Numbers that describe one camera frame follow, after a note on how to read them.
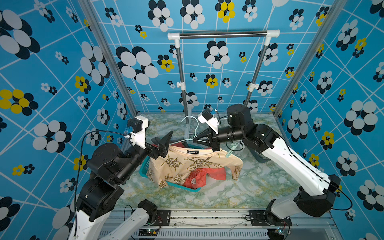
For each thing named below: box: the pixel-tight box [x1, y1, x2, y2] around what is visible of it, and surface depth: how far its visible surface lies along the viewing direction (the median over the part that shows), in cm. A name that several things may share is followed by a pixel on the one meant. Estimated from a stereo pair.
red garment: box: [183, 167, 227, 189], surface depth 80 cm
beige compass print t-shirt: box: [149, 144, 244, 189], surface depth 65 cm
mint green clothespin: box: [226, 142, 239, 158], surface depth 57 cm
